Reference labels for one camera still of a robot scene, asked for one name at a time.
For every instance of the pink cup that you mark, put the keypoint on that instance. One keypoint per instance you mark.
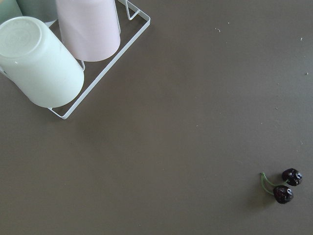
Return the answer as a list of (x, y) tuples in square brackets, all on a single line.
[(89, 28)]

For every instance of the white cup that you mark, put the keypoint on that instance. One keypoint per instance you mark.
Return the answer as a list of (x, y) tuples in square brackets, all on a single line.
[(38, 63)]

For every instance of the pair of dark cherries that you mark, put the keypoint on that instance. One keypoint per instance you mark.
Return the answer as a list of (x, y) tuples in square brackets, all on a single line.
[(281, 192)]

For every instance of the grey blue cup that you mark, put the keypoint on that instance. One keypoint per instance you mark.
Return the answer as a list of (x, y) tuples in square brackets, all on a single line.
[(44, 10)]

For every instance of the mint green cup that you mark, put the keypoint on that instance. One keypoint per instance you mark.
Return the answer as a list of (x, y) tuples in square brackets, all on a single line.
[(9, 9)]

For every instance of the white wire cup rack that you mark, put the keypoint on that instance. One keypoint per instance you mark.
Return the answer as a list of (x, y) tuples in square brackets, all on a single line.
[(95, 71)]

